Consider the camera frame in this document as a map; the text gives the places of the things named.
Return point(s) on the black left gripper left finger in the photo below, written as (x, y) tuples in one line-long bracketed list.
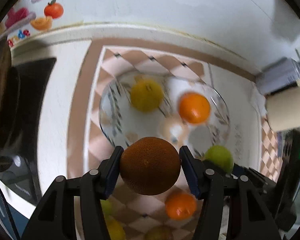
[(54, 216)]

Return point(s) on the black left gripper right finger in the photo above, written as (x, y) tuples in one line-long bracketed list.
[(249, 217)]

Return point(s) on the green apple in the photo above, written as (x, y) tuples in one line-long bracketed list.
[(221, 157), (106, 207)]

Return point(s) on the large yellow pear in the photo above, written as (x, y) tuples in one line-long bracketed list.
[(115, 229)]

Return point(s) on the orange tangerine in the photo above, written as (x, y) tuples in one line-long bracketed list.
[(180, 205)]

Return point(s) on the brown-yellow mottled fruit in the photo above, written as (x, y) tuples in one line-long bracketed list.
[(159, 233)]

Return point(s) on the dark brown-orange fruit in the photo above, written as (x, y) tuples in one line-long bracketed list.
[(150, 166)]

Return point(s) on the bright orange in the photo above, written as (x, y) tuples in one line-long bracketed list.
[(194, 108)]

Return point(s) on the yellow lemon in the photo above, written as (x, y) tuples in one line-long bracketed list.
[(146, 95)]

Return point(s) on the checkered table mat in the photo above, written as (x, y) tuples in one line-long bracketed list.
[(251, 141)]

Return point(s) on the patterned glass fruit plate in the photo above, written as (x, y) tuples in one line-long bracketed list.
[(123, 125)]

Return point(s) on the cream utensil holder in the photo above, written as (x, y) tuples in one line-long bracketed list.
[(283, 110)]

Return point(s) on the black induction cooktop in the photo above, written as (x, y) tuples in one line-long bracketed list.
[(19, 124)]

